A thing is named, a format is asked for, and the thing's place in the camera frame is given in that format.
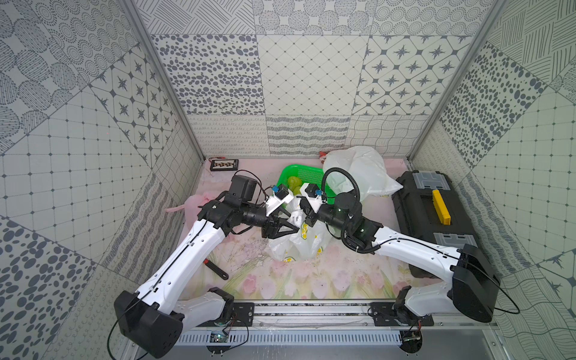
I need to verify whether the white lemon-print plastic bag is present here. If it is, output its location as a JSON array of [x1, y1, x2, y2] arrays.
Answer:
[[268, 197, 332, 263]]

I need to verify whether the plain white plastic bag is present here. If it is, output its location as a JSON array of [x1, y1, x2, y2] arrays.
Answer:
[[322, 145, 403, 202]]

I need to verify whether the pink peach-print plastic bag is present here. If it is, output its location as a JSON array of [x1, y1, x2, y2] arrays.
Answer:
[[164, 190, 221, 245]]

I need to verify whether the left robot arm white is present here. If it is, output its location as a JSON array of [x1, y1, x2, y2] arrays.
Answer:
[[114, 175, 299, 359]]

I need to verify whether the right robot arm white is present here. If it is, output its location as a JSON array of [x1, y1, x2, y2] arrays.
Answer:
[[300, 167, 500, 325]]

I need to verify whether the green pear in tray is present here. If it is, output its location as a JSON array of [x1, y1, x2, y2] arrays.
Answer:
[[286, 176, 303, 191]]

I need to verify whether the green plastic basket tray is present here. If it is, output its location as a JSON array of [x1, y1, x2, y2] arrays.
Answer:
[[273, 164, 324, 196]]

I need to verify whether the floral pink table mat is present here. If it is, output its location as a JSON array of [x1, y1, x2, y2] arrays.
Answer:
[[180, 158, 440, 300]]

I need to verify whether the red black pipe wrench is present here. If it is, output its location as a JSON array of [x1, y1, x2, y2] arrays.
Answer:
[[203, 259, 230, 281]]

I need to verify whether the black terminal strip block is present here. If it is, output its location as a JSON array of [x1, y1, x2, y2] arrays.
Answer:
[[209, 158, 239, 172]]

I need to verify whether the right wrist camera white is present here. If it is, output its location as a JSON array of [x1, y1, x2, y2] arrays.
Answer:
[[298, 183, 324, 215]]

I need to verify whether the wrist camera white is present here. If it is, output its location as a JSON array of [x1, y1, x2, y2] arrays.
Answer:
[[265, 184, 295, 218], [298, 183, 324, 215]]

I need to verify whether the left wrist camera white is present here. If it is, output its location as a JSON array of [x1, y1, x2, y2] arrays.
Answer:
[[265, 184, 295, 218]]

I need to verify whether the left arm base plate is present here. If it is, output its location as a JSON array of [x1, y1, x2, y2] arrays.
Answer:
[[199, 301, 255, 327]]

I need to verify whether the aluminium mounting rail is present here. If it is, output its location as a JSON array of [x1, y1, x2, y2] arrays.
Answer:
[[125, 298, 500, 334]]

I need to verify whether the black toolbox yellow handle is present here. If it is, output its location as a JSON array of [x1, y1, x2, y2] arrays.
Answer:
[[391, 169, 485, 278]]

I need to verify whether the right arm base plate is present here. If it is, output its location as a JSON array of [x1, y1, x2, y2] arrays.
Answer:
[[367, 301, 434, 326]]

